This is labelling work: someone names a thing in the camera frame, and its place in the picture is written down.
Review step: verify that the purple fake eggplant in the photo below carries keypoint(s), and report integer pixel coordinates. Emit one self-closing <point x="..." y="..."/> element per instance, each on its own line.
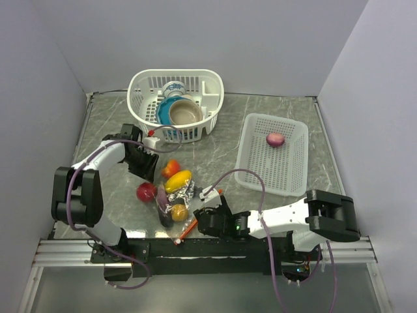
<point x="163" y="207"/>

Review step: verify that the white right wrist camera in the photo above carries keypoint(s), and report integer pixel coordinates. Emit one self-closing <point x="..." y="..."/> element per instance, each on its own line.
<point x="210" y="198"/>

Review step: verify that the white dish rack basket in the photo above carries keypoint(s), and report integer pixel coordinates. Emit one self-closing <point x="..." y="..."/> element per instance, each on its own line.
<point x="203" y="87"/>

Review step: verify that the purple fake onion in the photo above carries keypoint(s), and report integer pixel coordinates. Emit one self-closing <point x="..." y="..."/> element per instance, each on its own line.
<point x="275" y="139"/>

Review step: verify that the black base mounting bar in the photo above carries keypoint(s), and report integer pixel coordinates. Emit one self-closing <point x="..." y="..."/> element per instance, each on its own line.
<point x="197" y="256"/>

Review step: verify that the white perforated plastic basket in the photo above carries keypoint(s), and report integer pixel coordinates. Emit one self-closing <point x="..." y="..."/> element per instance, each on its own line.
<point x="284" y="170"/>

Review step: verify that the beige ceramic bowl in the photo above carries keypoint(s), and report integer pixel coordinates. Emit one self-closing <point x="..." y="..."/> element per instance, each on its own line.
<point x="184" y="112"/>

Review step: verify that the small yellow fake fruit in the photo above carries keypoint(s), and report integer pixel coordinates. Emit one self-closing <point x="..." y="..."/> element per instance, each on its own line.
<point x="179" y="212"/>

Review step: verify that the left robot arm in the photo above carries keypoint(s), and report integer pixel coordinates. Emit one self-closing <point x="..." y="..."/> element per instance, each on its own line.
<point x="77" y="198"/>

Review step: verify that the yellow fake lemon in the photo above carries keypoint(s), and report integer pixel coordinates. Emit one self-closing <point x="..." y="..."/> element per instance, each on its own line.
<point x="178" y="181"/>

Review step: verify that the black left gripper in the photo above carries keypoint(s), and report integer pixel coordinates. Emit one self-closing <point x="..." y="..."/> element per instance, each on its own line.
<point x="148" y="170"/>

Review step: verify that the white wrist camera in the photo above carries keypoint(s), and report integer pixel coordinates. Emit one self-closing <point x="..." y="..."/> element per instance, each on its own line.
<point x="151" y="142"/>
<point x="210" y="198"/>

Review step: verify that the red fake apple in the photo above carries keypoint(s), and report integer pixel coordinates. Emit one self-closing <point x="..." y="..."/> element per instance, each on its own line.
<point x="146" y="192"/>

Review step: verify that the blue plate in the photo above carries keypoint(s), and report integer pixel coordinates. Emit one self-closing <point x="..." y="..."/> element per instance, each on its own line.
<point x="162" y="111"/>

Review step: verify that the dark fake grapes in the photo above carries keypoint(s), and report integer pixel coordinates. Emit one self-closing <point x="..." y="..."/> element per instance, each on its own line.
<point x="191" y="191"/>

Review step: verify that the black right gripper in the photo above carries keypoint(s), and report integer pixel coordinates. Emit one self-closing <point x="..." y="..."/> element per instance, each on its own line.
<point x="224" y="207"/>

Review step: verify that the clear zip top bag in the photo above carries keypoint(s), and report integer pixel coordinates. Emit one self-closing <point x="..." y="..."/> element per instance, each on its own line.
<point x="178" y="232"/>

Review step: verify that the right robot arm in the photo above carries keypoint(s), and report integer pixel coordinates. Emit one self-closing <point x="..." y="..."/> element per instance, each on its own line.
<point x="318" y="217"/>

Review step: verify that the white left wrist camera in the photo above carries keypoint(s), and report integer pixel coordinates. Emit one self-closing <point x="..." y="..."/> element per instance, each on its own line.
<point x="151" y="142"/>

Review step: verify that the orange fake persimmon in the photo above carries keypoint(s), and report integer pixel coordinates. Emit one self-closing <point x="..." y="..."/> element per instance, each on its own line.
<point x="171" y="168"/>

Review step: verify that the blue white porcelain bowl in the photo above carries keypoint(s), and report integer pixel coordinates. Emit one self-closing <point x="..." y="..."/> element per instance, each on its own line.
<point x="173" y="89"/>

